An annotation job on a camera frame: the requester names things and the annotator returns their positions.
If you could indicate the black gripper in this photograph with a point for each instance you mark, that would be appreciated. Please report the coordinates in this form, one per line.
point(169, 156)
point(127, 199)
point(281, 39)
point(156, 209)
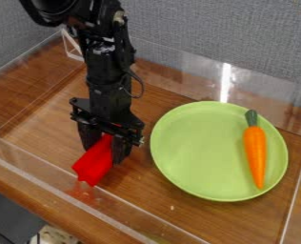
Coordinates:
point(105, 113)

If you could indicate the red star-profile block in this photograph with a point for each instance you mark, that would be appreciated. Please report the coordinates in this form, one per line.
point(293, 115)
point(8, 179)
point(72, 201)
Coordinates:
point(96, 162)

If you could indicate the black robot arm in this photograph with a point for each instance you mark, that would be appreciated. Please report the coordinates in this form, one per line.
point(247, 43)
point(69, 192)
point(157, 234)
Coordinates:
point(97, 22)

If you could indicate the green plate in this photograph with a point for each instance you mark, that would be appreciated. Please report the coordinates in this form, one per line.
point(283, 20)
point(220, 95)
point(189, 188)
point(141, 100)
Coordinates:
point(197, 149)

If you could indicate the white power strip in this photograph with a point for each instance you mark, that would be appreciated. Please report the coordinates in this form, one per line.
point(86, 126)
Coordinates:
point(52, 235)

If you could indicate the orange toy carrot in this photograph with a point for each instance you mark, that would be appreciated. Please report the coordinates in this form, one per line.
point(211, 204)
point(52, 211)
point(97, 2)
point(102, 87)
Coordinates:
point(255, 144)

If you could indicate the clear acrylic enclosure wall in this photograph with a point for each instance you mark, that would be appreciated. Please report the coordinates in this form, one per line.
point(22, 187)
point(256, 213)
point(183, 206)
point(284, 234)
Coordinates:
point(136, 207)

